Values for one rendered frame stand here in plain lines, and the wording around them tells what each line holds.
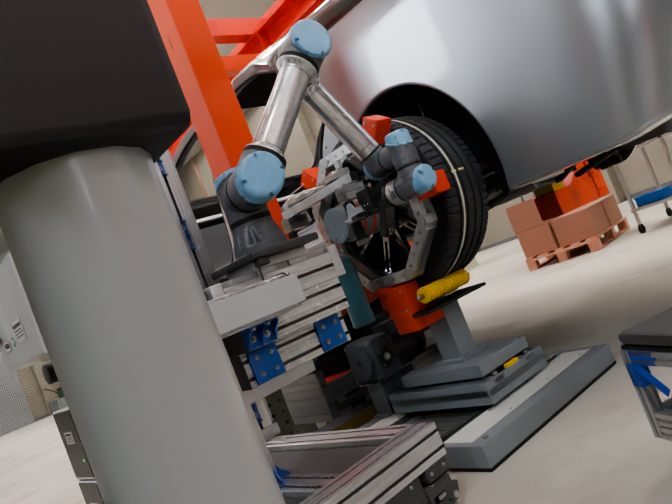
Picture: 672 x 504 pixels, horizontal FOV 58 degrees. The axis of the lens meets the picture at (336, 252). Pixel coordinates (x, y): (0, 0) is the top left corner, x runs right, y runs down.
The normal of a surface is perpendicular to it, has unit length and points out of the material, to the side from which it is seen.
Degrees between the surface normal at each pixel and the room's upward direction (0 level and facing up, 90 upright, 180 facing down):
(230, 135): 90
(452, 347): 90
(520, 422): 90
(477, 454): 90
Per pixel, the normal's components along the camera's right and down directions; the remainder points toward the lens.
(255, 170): 0.36, -0.07
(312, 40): 0.44, -0.31
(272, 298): 0.62, -0.27
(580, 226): -0.62, 0.21
